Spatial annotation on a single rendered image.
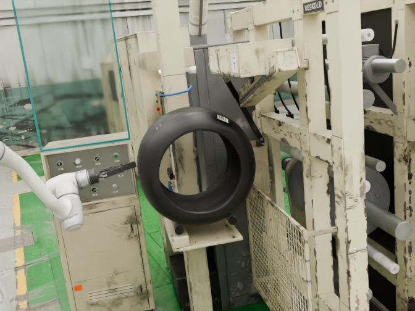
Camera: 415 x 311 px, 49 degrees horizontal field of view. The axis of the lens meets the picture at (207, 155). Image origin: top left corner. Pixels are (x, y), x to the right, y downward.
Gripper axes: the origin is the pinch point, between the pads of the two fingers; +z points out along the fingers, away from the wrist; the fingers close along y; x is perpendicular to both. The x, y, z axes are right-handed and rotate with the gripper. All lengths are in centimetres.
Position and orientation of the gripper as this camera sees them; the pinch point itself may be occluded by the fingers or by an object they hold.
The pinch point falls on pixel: (129, 165)
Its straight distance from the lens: 233.4
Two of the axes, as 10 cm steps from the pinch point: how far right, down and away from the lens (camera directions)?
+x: 2.4, 9.4, 2.5
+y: -2.1, -2.0, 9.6
